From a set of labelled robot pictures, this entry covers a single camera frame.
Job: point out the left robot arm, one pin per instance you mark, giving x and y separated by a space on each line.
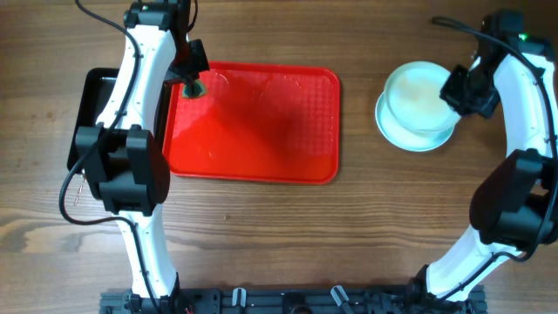
121 158

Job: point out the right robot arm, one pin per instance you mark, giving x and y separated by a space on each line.
514 210

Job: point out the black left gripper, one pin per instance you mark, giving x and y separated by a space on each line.
200 64

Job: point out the red plastic tray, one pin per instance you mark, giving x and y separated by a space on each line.
257 122

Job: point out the green yellow sponge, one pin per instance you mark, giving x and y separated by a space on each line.
194 90

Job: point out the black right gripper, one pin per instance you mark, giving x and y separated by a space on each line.
448 93

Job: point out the black plastic tray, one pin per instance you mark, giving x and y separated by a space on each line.
99 83

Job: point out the white plate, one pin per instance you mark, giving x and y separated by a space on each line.
402 138
412 93

